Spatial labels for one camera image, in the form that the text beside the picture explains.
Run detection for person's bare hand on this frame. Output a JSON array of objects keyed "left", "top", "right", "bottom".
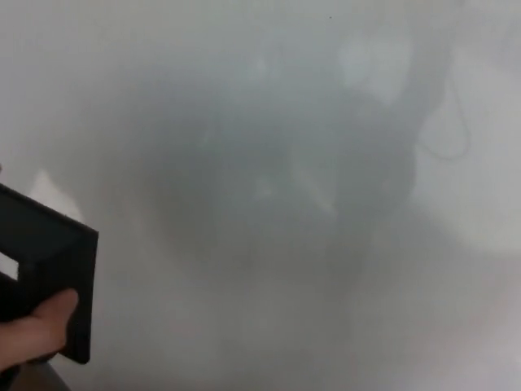
[{"left": 0, "top": 289, "right": 80, "bottom": 364}]

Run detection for black magnetic marker holder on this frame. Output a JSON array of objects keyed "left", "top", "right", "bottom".
[{"left": 0, "top": 182, "right": 99, "bottom": 365}]

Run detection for white whiteboard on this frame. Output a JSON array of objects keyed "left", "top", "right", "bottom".
[{"left": 0, "top": 0, "right": 521, "bottom": 391}]

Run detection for grey whiteboard frame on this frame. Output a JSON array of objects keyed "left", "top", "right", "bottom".
[{"left": 0, "top": 360, "right": 71, "bottom": 391}]

